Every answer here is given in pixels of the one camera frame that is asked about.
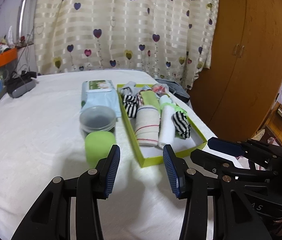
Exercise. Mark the blue face mask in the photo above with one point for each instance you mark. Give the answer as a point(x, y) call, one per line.
point(159, 89)

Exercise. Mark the clear round plastic jar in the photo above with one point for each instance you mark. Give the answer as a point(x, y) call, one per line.
point(97, 119)

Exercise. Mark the bright green cloth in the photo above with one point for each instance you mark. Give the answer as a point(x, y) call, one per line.
point(167, 101)

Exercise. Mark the cream red-striped towel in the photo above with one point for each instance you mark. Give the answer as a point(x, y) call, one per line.
point(147, 125)

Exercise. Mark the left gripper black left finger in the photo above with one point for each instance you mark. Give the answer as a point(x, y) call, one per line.
point(49, 216)

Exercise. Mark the blue wet wipes pack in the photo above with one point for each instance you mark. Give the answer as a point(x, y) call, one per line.
point(100, 93)

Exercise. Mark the green round lid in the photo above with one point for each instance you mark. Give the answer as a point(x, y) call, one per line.
point(97, 146)

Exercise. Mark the green patterned baby sock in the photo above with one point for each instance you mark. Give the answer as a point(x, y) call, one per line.
point(149, 100)

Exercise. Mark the green-edged white box tray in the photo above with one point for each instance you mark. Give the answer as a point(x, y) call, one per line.
point(152, 155)

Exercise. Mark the orange storage tray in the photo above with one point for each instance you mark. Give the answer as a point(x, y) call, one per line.
point(8, 56)

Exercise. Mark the wooden wardrobe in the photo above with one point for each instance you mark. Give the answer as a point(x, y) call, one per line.
point(234, 96)

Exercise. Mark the white towel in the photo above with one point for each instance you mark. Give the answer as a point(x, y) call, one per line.
point(167, 128)

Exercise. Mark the heart patterned cream curtain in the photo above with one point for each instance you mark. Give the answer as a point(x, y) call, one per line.
point(168, 39)

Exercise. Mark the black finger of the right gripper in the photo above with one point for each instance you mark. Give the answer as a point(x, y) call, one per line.
point(235, 149)
point(217, 165)

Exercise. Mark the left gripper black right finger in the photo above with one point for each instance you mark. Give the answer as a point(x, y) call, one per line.
point(234, 216)

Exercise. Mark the black grey VR headset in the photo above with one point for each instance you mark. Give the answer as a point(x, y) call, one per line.
point(18, 86)

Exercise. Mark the black white striped sock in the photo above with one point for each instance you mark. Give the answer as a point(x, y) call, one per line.
point(131, 105)
point(181, 124)

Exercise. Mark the dark grey bag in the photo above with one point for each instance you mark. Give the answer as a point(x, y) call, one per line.
point(176, 89)

